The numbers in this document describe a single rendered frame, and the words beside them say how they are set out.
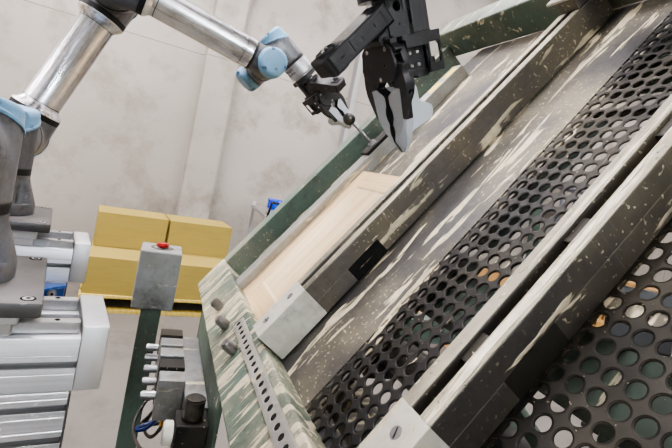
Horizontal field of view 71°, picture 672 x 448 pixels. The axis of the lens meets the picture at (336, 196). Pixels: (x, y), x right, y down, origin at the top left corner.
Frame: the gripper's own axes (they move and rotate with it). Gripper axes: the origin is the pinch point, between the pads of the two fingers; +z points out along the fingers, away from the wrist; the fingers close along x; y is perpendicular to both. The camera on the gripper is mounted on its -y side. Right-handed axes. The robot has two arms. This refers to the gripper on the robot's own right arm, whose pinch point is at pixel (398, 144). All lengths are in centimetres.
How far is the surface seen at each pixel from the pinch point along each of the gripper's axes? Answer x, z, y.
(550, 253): -18.2, 13.9, 5.4
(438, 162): 22.5, 12.1, 25.5
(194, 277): 294, 118, 7
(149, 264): 92, 33, -30
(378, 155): 64, 17, 38
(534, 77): 19, 0, 53
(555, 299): -21.7, 16.7, 1.2
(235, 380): 27, 39, -26
